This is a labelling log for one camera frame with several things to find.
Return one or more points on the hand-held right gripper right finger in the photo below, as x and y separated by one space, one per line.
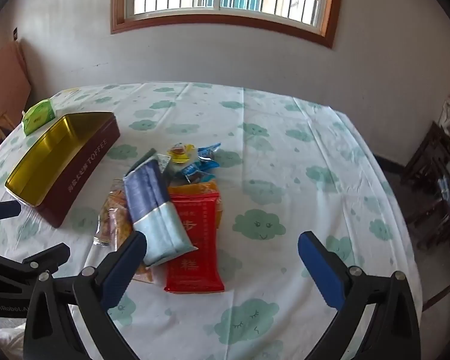
318 270

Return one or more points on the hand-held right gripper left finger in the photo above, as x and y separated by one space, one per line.
123 270

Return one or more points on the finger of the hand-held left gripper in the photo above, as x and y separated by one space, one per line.
3 210
48 255

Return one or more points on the clear cracker packet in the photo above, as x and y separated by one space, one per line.
110 217
144 274

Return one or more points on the gold metal tin box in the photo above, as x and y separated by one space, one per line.
45 165

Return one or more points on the navy and pale blue packet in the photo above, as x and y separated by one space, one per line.
153 202

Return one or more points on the red snack packet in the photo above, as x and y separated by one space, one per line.
195 247

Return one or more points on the orange snack packet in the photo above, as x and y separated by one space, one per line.
214 204

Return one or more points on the grey patterned snack packet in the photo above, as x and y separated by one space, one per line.
163 162

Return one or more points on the blue candy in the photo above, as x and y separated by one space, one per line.
197 175
210 164
209 151

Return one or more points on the yellow candy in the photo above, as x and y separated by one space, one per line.
180 153

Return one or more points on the green tissue pack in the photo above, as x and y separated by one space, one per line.
37 116

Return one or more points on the dark wooden chair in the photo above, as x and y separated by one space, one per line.
431 157

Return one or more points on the black wall switch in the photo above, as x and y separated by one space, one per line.
15 33

